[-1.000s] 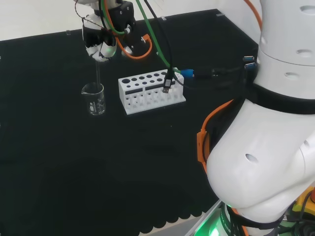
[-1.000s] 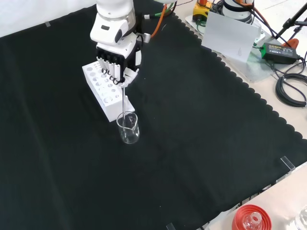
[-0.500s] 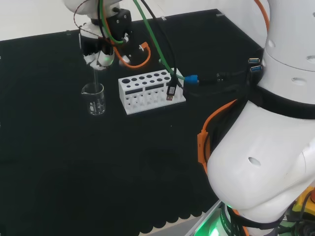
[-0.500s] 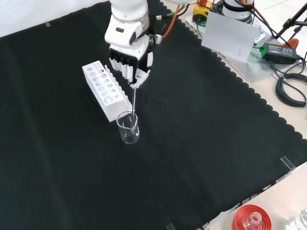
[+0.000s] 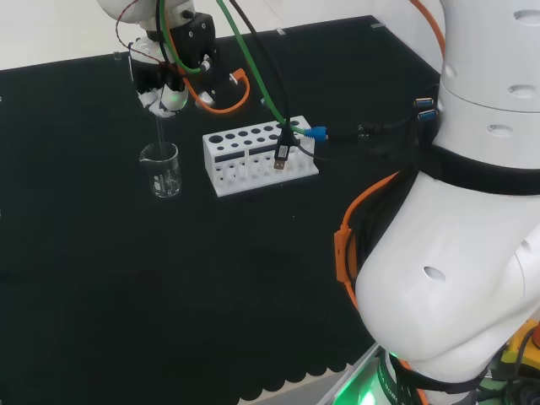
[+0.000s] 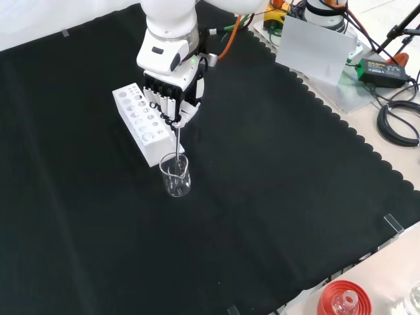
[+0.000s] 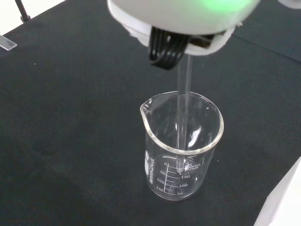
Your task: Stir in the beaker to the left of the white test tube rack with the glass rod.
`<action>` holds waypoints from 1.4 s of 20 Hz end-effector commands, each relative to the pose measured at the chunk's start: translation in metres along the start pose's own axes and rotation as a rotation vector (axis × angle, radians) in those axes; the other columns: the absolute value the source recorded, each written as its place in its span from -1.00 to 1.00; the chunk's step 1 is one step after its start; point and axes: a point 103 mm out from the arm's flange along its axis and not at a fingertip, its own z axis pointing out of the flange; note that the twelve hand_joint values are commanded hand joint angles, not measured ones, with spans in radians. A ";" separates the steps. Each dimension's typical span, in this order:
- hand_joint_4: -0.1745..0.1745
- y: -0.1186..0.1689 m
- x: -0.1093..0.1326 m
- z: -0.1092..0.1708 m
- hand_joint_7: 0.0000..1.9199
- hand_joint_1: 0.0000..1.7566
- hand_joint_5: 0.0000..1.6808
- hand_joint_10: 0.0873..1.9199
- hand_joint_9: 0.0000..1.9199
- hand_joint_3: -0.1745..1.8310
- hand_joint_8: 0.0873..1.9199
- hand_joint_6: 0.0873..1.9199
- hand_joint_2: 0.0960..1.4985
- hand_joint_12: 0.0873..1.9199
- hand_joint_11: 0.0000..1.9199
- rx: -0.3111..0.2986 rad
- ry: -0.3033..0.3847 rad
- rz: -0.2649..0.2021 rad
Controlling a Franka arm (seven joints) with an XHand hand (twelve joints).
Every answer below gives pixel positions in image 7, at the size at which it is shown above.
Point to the white test tube rack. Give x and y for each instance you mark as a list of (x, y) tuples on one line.
[(284, 202)]

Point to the clear glass beaker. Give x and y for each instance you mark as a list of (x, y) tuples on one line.
[(160, 179)]

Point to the clear acrylic clip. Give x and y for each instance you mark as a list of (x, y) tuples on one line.
[(8, 43)]

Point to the black camera tripod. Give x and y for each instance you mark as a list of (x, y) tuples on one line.
[(22, 10)]

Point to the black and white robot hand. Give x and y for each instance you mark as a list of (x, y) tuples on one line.
[(183, 16)]

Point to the black cloth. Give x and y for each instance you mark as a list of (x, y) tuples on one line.
[(70, 117)]

